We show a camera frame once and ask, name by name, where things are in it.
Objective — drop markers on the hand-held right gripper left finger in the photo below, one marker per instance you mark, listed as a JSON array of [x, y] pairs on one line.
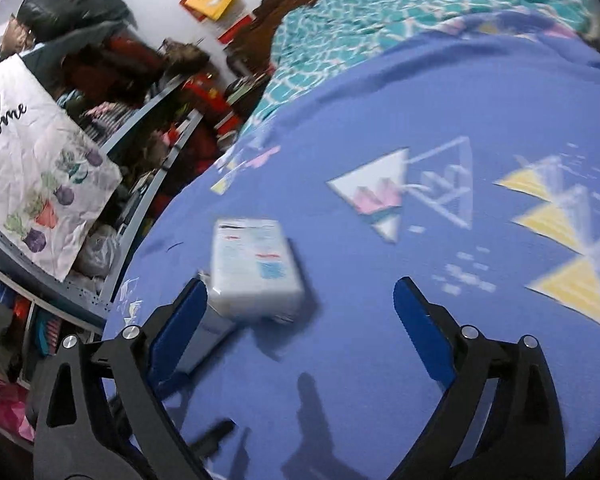
[[177, 332]]

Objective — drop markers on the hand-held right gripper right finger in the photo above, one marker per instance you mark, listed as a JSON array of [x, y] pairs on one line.
[[422, 330]]

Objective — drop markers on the white carton box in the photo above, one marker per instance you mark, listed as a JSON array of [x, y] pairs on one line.
[[255, 265]]

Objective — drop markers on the pink plastic bag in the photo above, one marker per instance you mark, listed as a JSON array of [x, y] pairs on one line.
[[2, 405]]

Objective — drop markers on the grey metal shelf rack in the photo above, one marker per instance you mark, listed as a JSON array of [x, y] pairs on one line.
[[130, 140]]

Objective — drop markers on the white printed cloth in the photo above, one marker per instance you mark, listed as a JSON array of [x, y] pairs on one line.
[[35, 160]]

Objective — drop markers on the purple printed bed sheet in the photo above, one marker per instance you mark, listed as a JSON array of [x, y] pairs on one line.
[[360, 110]]

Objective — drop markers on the teal patterned blanket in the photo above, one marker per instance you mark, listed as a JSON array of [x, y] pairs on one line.
[[370, 15]]

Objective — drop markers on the black bag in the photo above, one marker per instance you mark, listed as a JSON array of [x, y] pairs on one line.
[[42, 17]]

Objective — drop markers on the dark wooden headboard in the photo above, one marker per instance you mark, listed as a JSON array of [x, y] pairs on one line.
[[285, 5]]

